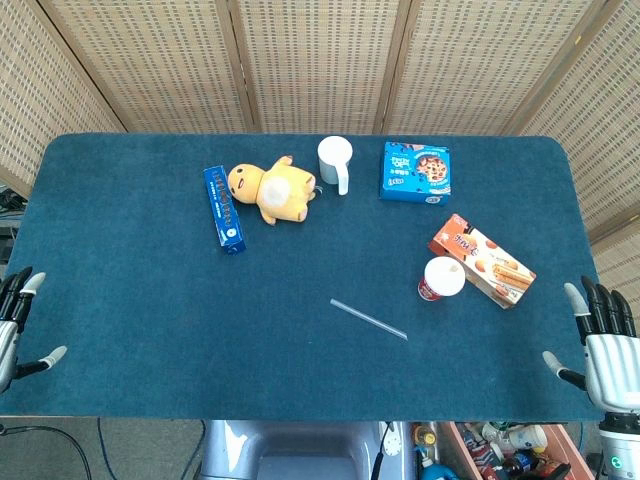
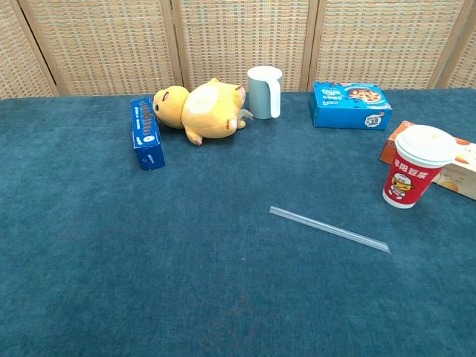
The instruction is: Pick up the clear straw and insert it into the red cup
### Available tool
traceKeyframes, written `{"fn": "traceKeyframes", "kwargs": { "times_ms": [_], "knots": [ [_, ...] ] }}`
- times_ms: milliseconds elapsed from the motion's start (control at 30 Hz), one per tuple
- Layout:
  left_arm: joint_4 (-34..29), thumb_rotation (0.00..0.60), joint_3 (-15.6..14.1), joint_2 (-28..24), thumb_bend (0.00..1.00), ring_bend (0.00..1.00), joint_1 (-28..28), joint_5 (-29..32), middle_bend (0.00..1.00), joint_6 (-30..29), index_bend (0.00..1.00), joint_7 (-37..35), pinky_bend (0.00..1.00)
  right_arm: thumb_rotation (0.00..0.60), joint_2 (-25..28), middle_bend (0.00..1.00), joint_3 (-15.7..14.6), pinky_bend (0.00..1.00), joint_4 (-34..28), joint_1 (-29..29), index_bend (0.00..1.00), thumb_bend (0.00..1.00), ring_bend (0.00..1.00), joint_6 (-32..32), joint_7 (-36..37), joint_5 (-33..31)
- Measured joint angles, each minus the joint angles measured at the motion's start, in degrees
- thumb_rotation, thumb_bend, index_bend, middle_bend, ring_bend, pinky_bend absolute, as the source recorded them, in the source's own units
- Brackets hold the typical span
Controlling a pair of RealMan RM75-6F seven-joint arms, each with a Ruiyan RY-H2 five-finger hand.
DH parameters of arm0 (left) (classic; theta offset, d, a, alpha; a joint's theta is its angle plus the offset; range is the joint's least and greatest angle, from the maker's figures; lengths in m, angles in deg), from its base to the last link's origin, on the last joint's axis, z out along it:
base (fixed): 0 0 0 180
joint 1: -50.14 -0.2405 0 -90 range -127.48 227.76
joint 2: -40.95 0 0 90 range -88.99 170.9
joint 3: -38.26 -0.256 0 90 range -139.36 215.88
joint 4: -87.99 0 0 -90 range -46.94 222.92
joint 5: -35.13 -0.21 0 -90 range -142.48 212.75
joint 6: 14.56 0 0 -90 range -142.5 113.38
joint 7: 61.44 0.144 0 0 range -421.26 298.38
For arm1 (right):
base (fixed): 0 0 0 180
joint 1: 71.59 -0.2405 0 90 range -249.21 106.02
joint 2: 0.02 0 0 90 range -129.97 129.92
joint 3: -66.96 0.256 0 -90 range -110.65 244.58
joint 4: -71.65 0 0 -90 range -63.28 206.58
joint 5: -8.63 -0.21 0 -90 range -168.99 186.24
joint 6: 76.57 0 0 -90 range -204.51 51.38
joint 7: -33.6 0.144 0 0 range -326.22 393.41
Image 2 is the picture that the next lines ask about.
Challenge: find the transparent plastic straw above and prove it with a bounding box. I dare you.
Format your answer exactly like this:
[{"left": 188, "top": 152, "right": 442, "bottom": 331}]
[{"left": 268, "top": 205, "right": 392, "bottom": 254}]

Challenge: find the red white yogurt cup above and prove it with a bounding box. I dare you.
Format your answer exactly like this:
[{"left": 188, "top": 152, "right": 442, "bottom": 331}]
[{"left": 382, "top": 124, "right": 459, "bottom": 210}]

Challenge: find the yellow plush toy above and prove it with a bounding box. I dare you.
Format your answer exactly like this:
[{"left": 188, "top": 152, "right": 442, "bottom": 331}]
[{"left": 152, "top": 77, "right": 254, "bottom": 147}]

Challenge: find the long dark blue cookie box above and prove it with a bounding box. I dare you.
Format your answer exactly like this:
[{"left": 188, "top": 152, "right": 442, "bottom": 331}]
[{"left": 129, "top": 97, "right": 167, "bottom": 172}]

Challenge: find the blue chocolate chip cookie box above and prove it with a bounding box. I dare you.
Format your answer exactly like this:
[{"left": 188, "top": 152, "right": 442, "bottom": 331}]
[{"left": 309, "top": 80, "right": 393, "bottom": 131}]

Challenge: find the woven rattan folding screen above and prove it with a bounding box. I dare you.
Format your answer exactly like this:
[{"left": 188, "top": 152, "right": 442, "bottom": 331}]
[{"left": 0, "top": 0, "right": 476, "bottom": 100}]

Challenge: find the orange biscuit roll box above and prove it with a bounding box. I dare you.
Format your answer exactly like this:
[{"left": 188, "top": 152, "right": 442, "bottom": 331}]
[{"left": 378, "top": 120, "right": 476, "bottom": 202}]

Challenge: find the pale blue pitcher white handle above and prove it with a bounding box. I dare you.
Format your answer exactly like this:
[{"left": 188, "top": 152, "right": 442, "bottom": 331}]
[{"left": 247, "top": 65, "right": 283, "bottom": 120}]

